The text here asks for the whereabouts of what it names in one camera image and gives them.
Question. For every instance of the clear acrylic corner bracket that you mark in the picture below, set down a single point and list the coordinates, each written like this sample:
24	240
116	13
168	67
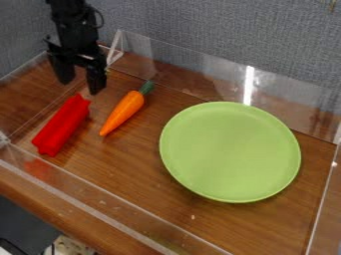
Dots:
116	49

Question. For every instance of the green round plate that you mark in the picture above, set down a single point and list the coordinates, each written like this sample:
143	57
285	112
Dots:
230	152

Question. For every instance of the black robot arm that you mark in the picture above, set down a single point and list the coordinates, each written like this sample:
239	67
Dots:
73	17

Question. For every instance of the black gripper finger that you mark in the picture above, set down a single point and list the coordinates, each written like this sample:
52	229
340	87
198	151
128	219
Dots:
63	67
96	75

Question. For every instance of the clear acrylic enclosure walls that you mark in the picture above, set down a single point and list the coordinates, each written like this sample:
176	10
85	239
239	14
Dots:
104	189

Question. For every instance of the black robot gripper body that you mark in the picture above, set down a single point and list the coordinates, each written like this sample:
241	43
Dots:
84	52

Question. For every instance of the red rectangular block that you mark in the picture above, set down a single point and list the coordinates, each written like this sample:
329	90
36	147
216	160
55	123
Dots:
61	125

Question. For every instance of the orange toy carrot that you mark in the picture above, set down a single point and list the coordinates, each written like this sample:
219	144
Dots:
127	107

